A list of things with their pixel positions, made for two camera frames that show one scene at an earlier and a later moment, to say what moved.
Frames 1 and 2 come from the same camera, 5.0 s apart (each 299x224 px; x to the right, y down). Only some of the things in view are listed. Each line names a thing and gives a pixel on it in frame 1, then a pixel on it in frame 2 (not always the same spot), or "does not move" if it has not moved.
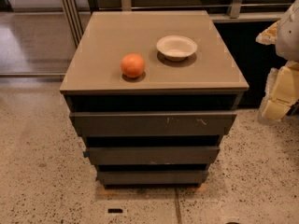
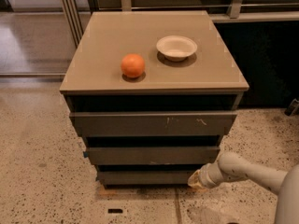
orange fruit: [132, 65] does not move
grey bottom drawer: [151, 177] does not move
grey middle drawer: [153, 156] does not move
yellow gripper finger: [275, 110] → [193, 180]
